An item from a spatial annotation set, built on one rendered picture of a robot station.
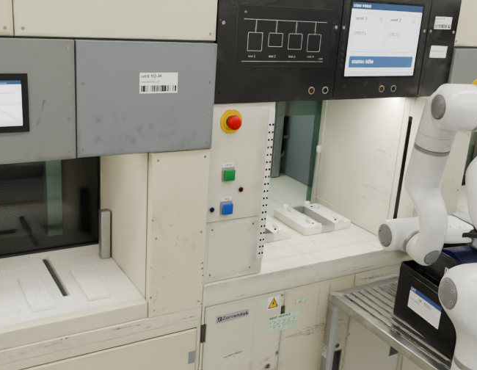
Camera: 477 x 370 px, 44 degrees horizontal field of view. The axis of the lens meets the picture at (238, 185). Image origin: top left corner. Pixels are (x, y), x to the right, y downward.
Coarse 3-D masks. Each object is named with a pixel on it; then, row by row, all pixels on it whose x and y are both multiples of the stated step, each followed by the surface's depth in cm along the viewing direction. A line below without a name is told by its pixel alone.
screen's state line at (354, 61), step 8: (352, 56) 174; (360, 56) 176; (352, 64) 175; (360, 64) 177; (368, 64) 178; (376, 64) 180; (384, 64) 181; (392, 64) 183; (400, 64) 185; (408, 64) 186
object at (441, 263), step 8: (456, 216) 171; (464, 216) 171; (472, 224) 166; (472, 240) 170; (440, 256) 170; (448, 256) 167; (416, 264) 181; (432, 264) 174; (440, 264) 171; (448, 264) 168; (456, 264) 164; (424, 272) 177; (432, 272) 174; (440, 272) 171; (432, 280) 174; (440, 280) 171
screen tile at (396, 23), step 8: (392, 16) 177; (400, 16) 179; (408, 16) 180; (416, 16) 182; (392, 24) 178; (400, 24) 180; (408, 24) 181; (416, 24) 183; (416, 32) 184; (392, 40) 180; (400, 40) 182; (408, 40) 183; (392, 48) 181; (400, 48) 183; (408, 48) 184
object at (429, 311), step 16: (400, 272) 182; (416, 272) 175; (400, 288) 183; (416, 288) 176; (432, 288) 169; (400, 304) 183; (416, 304) 176; (432, 304) 169; (416, 320) 176; (432, 320) 170; (448, 320) 164; (432, 336) 170; (448, 336) 164; (448, 352) 164
